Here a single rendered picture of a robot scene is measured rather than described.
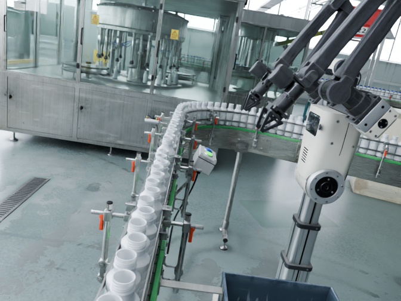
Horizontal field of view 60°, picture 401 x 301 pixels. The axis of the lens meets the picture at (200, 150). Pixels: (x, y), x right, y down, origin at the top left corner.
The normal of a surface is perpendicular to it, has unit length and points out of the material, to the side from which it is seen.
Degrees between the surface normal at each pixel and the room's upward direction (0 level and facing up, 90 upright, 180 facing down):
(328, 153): 101
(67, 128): 90
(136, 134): 90
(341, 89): 89
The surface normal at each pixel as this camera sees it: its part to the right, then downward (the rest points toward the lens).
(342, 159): -0.03, 0.45
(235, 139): 0.11, 0.29
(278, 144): -0.30, 0.22
